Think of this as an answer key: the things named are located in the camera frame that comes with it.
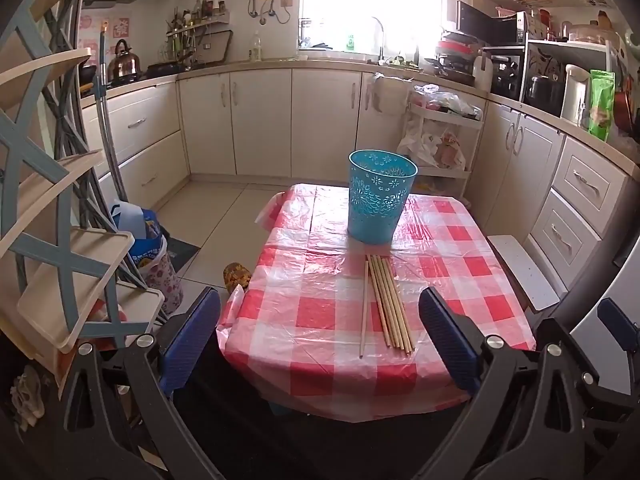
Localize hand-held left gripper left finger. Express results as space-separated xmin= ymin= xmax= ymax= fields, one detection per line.
xmin=62 ymin=286 xmax=226 ymax=480

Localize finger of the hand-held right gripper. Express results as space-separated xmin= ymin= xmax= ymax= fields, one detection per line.
xmin=538 ymin=316 xmax=640 ymax=422
xmin=596 ymin=297 xmax=640 ymax=356

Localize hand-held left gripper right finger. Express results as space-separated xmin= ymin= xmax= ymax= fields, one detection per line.
xmin=418 ymin=286 xmax=581 ymax=480

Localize wooden chopstick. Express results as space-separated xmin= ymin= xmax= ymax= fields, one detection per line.
xmin=377 ymin=255 xmax=404 ymax=351
xmin=368 ymin=255 xmax=391 ymax=347
xmin=381 ymin=255 xmax=410 ymax=353
xmin=386 ymin=255 xmax=415 ymax=355
xmin=373 ymin=255 xmax=398 ymax=350

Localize blue perforated plastic basket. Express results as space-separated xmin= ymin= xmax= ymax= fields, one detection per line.
xmin=347 ymin=149 xmax=419 ymax=246

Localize floral bag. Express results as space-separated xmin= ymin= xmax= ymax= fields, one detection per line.
xmin=137 ymin=247 xmax=185 ymax=317

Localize brown slipper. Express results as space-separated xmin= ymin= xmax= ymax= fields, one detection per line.
xmin=222 ymin=262 xmax=253 ymax=295

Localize dark floor mat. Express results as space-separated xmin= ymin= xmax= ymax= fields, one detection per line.
xmin=165 ymin=235 xmax=201 ymax=271

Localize blue printed bag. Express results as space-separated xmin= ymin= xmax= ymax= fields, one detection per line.
xmin=111 ymin=207 xmax=168 ymax=271

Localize white stool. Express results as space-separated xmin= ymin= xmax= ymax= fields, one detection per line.
xmin=486 ymin=234 xmax=561 ymax=312

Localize red checkered plastic tablecloth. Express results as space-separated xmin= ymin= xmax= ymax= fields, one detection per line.
xmin=216 ymin=182 xmax=537 ymax=423

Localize cream drawer cabinet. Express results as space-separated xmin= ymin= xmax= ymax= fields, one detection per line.
xmin=529 ymin=135 xmax=633 ymax=291
xmin=80 ymin=77 xmax=190 ymax=211

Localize white crumpled cloth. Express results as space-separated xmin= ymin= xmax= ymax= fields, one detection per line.
xmin=10 ymin=364 xmax=47 ymax=433

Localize cream base cabinet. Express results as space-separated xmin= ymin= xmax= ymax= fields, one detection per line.
xmin=470 ymin=97 xmax=567 ymax=243
xmin=176 ymin=67 xmax=416 ymax=178

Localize pink plastic bag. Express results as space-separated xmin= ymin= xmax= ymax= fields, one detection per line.
xmin=435 ymin=130 xmax=467 ymax=170

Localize white plastic bag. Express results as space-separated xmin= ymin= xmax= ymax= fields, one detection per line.
xmin=397 ymin=120 xmax=443 ymax=166

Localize red pot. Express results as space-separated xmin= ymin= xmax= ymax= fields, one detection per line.
xmin=614 ymin=87 xmax=638 ymax=133

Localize green snack packet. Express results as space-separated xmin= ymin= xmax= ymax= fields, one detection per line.
xmin=587 ymin=69 xmax=616 ymax=142

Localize white rolling cart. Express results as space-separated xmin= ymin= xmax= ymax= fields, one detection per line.
xmin=400 ymin=87 xmax=485 ymax=211

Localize white thermos jug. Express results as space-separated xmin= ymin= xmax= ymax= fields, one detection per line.
xmin=560 ymin=64 xmax=592 ymax=127

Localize clear plastic bag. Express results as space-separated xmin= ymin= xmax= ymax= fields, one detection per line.
xmin=412 ymin=84 xmax=483 ymax=121

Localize black pot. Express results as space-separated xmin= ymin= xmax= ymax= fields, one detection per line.
xmin=527 ymin=74 xmax=563 ymax=106

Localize black gas stove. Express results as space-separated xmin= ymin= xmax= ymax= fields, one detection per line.
xmin=107 ymin=60 xmax=193 ymax=88

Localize white plastic container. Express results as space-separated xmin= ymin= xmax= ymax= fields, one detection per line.
xmin=472 ymin=54 xmax=494 ymax=93

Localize steel kettle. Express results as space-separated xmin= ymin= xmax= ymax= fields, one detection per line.
xmin=106 ymin=39 xmax=143 ymax=81

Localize stack of pans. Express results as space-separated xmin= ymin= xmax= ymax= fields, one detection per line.
xmin=434 ymin=29 xmax=483 ymax=87

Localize white shelf rack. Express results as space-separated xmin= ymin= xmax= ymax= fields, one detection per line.
xmin=520 ymin=37 xmax=626 ymax=121

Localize dark baking tray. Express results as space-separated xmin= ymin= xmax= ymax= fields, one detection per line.
xmin=196 ymin=30 xmax=234 ymax=66

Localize chrome faucet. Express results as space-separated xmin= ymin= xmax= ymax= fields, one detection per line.
xmin=371 ymin=16 xmax=387 ymax=63

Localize black silver microwave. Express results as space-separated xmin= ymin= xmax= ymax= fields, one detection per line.
xmin=455 ymin=0 xmax=528 ymax=47

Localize mop with steel handle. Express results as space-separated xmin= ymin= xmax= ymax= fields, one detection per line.
xmin=95 ymin=20 xmax=130 ymax=206

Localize wall spice rack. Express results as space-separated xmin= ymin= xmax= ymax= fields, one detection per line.
xmin=165 ymin=0 xmax=231 ymax=38

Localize pink wall decals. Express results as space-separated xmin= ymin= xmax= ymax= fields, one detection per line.
xmin=77 ymin=10 xmax=132 ymax=53

